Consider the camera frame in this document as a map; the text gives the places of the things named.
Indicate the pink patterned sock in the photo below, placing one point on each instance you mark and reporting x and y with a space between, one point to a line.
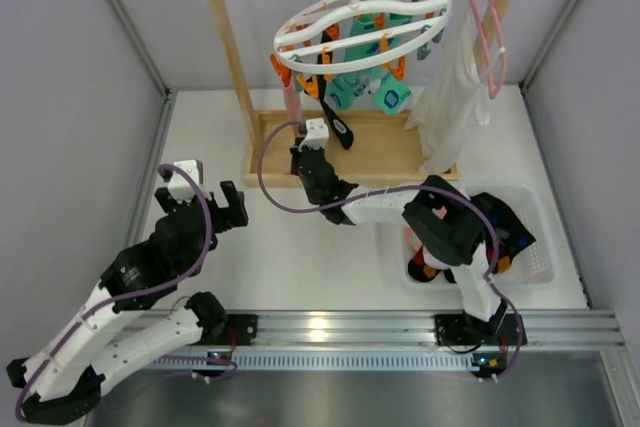
293 105
412 239

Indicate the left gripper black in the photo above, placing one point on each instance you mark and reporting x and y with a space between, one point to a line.
198 207

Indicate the argyle sock left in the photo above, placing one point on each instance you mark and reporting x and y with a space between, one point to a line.
419 270

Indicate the white plastic basket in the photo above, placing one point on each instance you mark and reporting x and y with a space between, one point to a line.
535 267

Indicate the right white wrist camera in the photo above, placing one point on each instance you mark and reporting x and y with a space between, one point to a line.
316 134

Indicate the white cloth garment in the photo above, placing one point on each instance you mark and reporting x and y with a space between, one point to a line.
452 105

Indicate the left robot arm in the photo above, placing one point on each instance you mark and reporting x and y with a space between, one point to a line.
69 377

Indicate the pink wire hanger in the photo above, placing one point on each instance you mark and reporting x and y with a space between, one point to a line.
493 60

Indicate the black sock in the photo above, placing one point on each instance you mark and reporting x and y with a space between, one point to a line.
511 232
341 130

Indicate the white round clip hanger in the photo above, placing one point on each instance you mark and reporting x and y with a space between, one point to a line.
342 36

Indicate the mint green sock left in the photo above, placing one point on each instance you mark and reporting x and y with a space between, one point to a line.
343 89

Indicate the pink patterned sock front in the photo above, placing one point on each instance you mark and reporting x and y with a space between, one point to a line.
412 239

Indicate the argyle sock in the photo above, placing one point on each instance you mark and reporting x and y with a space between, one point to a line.
503 264
419 270

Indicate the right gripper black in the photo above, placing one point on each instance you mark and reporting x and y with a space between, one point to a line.
308 157

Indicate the argyle sock right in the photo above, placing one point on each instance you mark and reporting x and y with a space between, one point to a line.
503 264

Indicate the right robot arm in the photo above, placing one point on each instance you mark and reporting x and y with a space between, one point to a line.
449 226

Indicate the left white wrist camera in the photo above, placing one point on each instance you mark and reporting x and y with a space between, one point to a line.
184 178

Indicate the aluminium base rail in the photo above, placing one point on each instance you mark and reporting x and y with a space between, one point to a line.
384 341

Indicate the orange clothes peg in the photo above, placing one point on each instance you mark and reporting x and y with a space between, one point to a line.
326 56
314 86
283 72

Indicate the black sock front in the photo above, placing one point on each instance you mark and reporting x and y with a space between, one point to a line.
511 232

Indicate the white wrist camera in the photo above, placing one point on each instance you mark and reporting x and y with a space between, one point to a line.
184 178
316 134

